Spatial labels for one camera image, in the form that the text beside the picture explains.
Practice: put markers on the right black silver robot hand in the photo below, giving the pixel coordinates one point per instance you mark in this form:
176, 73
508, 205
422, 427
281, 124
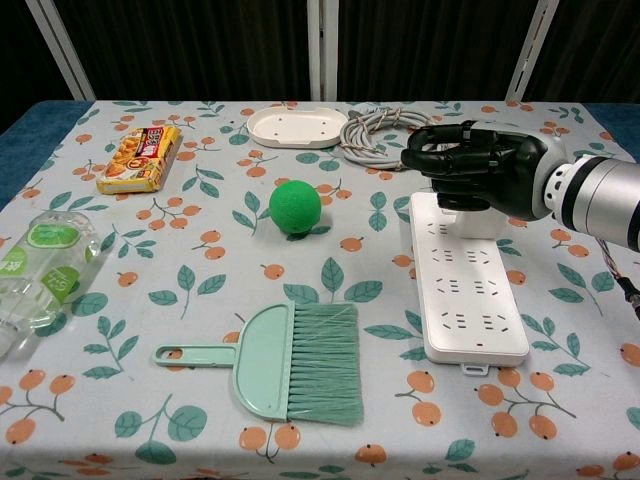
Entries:
495, 170

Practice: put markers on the white power adapter cube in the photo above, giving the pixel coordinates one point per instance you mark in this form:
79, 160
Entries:
477, 224

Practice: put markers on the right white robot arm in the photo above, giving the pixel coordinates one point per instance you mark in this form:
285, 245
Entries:
605, 200

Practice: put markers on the white power strip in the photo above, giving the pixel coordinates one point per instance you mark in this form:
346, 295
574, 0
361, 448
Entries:
465, 300

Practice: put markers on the green hand brush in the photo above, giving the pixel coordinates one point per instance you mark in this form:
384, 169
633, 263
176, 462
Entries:
265, 360

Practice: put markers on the green ball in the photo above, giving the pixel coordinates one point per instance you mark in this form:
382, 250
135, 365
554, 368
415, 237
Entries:
294, 207

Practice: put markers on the white oval tray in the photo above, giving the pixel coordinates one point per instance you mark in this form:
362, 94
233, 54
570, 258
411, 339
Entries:
295, 127

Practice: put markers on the floral print tablecloth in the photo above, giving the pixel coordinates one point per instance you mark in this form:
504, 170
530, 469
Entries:
350, 440

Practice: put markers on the black curtain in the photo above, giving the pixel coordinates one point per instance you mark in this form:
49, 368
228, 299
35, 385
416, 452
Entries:
200, 50

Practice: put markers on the yellow snack box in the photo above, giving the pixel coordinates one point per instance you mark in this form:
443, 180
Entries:
140, 160

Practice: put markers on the clear bottle green label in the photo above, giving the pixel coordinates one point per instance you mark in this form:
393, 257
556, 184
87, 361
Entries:
45, 270

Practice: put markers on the white metal frame post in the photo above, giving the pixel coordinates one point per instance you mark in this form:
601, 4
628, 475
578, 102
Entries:
62, 50
532, 50
322, 50

